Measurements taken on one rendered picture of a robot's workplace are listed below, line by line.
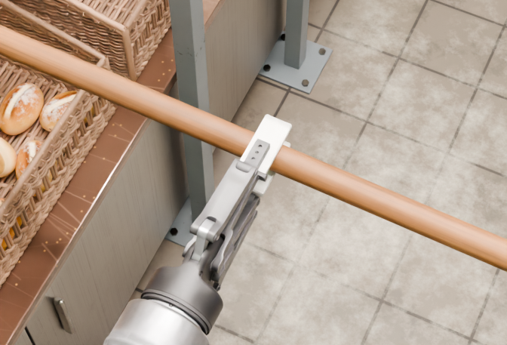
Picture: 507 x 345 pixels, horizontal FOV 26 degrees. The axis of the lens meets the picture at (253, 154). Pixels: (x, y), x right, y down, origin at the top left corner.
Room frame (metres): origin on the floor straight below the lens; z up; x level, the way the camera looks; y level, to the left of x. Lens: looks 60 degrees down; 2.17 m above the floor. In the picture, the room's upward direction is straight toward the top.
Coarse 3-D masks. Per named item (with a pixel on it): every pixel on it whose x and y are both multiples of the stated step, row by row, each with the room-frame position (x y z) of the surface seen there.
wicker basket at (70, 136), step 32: (0, 0) 1.09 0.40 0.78; (32, 32) 1.07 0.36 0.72; (64, 32) 1.05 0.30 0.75; (0, 64) 1.10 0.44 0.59; (96, 64) 1.02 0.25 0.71; (0, 96) 1.04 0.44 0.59; (96, 96) 0.97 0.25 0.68; (0, 128) 0.97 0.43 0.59; (32, 128) 0.97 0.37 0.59; (64, 128) 0.89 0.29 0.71; (96, 128) 0.96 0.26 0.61; (32, 160) 0.82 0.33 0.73; (64, 160) 0.88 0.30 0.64; (0, 192) 0.85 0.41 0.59; (32, 192) 0.80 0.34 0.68; (0, 224) 0.73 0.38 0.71; (32, 224) 0.78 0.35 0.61; (0, 256) 0.71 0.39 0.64
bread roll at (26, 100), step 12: (24, 84) 1.03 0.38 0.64; (12, 96) 1.00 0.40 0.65; (24, 96) 1.00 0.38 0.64; (36, 96) 1.01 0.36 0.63; (0, 108) 0.99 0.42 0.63; (12, 108) 0.98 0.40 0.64; (24, 108) 0.98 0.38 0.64; (36, 108) 0.99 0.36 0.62; (0, 120) 0.96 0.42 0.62; (12, 120) 0.96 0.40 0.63; (24, 120) 0.96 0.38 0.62; (12, 132) 0.95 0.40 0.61
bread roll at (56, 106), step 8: (56, 96) 1.00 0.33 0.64; (64, 96) 1.00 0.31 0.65; (72, 96) 1.00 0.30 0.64; (48, 104) 0.98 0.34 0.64; (56, 104) 0.98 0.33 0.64; (64, 104) 0.98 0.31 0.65; (48, 112) 0.97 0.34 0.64; (56, 112) 0.97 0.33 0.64; (40, 120) 0.97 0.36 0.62; (48, 120) 0.96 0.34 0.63; (56, 120) 0.96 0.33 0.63; (48, 128) 0.95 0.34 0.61
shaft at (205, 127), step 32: (0, 32) 0.72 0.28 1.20; (32, 64) 0.68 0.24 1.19; (64, 64) 0.68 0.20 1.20; (128, 96) 0.64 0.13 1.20; (160, 96) 0.64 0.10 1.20; (192, 128) 0.60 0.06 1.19; (224, 128) 0.60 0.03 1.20; (288, 160) 0.56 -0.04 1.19; (320, 160) 0.56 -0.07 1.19; (352, 192) 0.52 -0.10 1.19; (384, 192) 0.52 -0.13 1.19; (416, 224) 0.49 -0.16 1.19; (448, 224) 0.49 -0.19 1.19; (480, 256) 0.46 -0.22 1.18
